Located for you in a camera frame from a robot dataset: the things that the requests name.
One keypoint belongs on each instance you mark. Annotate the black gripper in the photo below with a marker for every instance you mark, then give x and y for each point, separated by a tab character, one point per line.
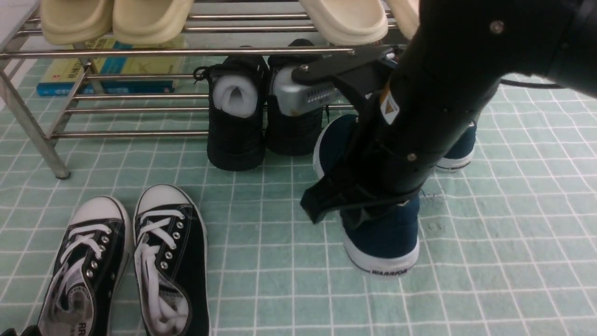
369	164

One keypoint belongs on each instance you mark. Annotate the navy slip-on shoe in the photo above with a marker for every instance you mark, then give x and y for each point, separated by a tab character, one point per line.
460	155
387	246

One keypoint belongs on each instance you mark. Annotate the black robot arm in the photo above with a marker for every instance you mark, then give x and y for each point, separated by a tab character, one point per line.
410	115

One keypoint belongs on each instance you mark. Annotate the black sneaker right on rack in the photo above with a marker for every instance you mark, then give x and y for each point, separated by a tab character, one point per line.
285	135

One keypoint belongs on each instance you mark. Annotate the black sneaker on rack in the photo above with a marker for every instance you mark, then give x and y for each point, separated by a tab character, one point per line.
285	135
237	94

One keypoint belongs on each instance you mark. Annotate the black sneaker left on rack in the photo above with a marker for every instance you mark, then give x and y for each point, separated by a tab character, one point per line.
237	94

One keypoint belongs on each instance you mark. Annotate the silver metal shoe rack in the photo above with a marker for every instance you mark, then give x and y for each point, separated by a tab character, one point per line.
88	85

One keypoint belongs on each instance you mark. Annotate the cream slipper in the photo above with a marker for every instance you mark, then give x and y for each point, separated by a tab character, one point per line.
406	15
348	22

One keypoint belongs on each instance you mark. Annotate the cream slipper far right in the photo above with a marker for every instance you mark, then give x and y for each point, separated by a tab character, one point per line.
406	15

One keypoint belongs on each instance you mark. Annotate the black canvas sneaker right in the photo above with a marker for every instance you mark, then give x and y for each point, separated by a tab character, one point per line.
170	261

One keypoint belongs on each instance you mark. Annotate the black canvas sneaker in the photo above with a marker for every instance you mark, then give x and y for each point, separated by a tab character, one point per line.
90	264
170	261

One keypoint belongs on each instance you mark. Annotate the yellow slipper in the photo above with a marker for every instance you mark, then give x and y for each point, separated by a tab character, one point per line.
149	21
66	22

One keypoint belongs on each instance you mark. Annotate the yellow blue book stack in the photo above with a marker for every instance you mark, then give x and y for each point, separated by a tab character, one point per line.
61	75

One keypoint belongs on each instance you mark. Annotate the black canvas sneaker left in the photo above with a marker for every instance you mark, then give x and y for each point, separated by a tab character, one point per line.
90	264

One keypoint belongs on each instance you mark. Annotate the yellow slipper far left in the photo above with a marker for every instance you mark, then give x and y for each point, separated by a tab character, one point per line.
66	22

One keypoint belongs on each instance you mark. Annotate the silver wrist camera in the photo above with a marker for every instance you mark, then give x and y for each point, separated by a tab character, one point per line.
295	99

